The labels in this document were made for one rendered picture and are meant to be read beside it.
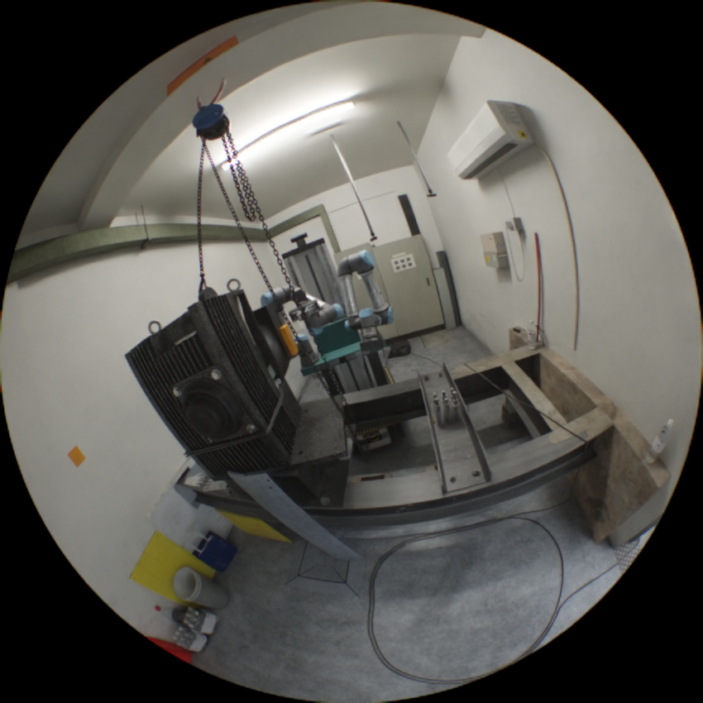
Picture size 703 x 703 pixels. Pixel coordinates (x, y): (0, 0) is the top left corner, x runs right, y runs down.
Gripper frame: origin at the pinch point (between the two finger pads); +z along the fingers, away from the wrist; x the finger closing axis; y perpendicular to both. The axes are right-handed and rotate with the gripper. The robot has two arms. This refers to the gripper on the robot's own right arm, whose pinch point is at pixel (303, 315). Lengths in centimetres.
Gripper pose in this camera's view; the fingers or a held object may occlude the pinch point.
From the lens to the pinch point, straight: 85.3
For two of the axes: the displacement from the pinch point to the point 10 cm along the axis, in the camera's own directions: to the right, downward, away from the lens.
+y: 3.6, 8.5, 3.9
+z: 1.8, 3.5, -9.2
